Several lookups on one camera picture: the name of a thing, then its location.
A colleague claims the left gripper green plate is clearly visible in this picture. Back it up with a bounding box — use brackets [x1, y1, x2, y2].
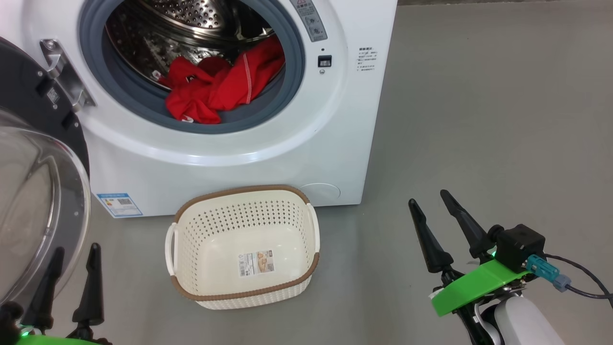
[14, 243, 111, 345]

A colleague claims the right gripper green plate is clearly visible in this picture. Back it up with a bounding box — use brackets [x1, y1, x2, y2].
[408, 190, 532, 345]

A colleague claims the black glass washing machine door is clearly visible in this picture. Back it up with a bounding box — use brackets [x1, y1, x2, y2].
[0, 36, 91, 307]

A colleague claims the red garment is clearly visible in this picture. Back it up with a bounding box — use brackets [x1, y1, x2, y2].
[158, 36, 286, 125]

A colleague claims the basket product label sticker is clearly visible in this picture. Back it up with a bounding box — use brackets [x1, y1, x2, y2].
[238, 251, 273, 278]

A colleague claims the cream basket with brown rim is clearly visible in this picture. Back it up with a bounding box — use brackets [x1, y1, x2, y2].
[165, 184, 320, 311]

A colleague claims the white washing machine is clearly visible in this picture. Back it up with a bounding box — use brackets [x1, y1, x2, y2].
[0, 0, 398, 219]

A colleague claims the grey rubber door seal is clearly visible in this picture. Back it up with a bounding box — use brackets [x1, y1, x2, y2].
[79, 0, 306, 135]

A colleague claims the metal door hinge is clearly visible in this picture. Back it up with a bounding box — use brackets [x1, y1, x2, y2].
[40, 38, 96, 113]

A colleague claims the steel washing drum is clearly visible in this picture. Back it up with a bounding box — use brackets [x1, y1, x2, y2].
[105, 0, 276, 92]

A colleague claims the blue energy label sticker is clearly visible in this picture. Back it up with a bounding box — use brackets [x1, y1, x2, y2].
[96, 193, 143, 219]

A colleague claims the round white filter cover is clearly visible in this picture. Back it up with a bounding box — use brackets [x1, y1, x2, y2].
[299, 183, 341, 202]

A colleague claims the grey warning label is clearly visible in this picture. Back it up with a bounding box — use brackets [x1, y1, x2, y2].
[290, 0, 329, 43]

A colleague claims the camera cable with teal connector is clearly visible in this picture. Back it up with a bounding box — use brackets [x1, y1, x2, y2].
[525, 254, 613, 300]

